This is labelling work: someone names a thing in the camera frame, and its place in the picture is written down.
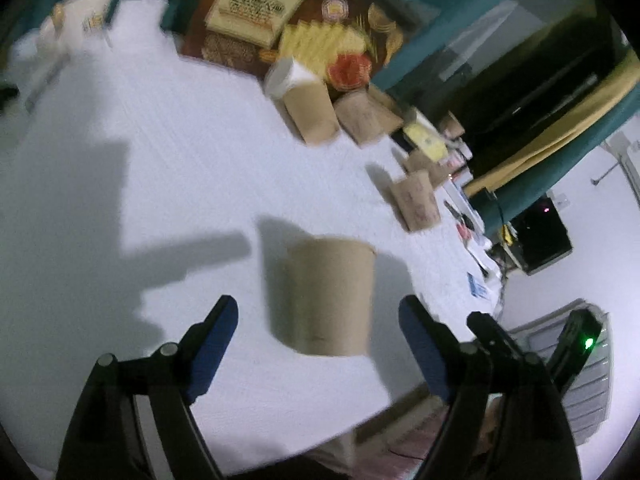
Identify brown paper cup with drawing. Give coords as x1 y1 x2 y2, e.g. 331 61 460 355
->
279 237 376 358

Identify grey padded chair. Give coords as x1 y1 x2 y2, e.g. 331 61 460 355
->
504 298 615 446

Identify black monitor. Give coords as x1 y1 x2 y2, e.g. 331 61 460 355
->
510 195 573 275

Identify blue white card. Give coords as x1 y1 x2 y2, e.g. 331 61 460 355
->
468 273 490 300

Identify yellow curtain stripe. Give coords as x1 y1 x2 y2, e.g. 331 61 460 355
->
464 50 639 197

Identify paper cup with pig prints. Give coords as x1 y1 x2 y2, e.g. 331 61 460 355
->
402 150 450 188

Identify upright paper cup pig prints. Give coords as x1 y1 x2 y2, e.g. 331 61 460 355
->
390 170 440 232

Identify far paper cup with label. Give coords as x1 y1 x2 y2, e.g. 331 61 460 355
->
438 112 465 140

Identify yellow tissue pack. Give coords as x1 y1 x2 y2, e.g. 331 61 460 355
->
402 122 448 162

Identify teal curtain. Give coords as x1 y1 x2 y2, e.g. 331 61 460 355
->
374 0 639 231

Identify lying paper cup pig prints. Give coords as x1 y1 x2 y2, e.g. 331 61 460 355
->
334 89 404 146

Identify plain brown paper cup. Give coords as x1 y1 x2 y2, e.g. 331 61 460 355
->
282 82 340 145

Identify white paper roll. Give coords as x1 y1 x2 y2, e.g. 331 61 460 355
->
264 56 320 100

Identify brown waffle snack box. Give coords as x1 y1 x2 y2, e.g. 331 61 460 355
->
181 0 421 96

